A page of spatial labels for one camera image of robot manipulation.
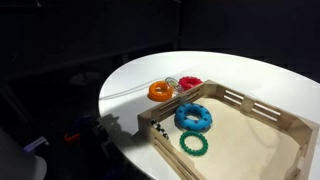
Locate grey rounded object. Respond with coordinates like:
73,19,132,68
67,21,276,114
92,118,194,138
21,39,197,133
0,128,48,180

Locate clear ring with coloured beads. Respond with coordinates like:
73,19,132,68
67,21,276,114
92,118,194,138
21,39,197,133
164,77,184,94

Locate orange clamp handle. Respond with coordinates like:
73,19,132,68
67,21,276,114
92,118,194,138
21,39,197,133
63,132,82,144

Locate orange ribbed ring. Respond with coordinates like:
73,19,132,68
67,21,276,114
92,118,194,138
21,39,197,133
147,80,175,102

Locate black white checkered ring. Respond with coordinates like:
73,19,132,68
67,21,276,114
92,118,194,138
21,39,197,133
150,119,170,141

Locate lavender flat bar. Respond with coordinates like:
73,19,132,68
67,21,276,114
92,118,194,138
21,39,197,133
22,135,50,154

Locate wooden slatted crate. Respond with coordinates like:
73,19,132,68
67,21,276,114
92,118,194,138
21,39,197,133
137,79,320,180

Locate red ribbed ring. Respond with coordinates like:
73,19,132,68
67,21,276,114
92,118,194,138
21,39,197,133
178,76,204,92

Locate dark green knobbed ring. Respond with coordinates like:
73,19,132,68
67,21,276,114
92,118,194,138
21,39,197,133
179,130,209,157

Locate blue ring with dark dots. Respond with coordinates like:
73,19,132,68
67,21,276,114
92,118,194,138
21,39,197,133
173,102,213,132

